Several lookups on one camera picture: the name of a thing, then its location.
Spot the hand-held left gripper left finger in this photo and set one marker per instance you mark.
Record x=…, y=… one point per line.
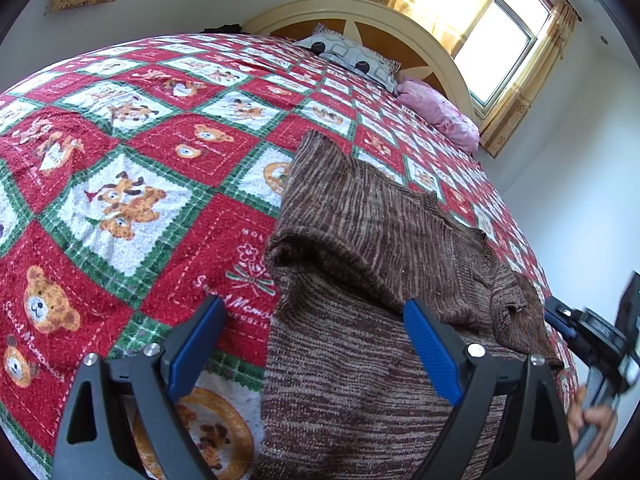
x=192, y=347

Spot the pink pillow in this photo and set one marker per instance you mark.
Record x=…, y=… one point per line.
x=440, y=110

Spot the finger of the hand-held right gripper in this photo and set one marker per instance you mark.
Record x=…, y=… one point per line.
x=560, y=317

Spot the brown knit sweater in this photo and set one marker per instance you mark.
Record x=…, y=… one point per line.
x=360, y=280

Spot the window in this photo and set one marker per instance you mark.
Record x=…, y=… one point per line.
x=500, y=45

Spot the person's right hand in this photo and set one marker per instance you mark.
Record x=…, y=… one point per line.
x=592, y=415

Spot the cream wooden bed headboard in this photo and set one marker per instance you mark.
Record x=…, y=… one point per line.
x=380, y=20

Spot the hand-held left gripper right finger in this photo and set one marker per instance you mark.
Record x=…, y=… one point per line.
x=432, y=355

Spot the dark cloth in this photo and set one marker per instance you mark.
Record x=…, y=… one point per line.
x=224, y=27

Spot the grey patterned pillow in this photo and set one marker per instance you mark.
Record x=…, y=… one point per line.
x=350, y=55

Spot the red teddy bear printed blanket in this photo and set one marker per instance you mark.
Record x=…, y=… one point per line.
x=130, y=200

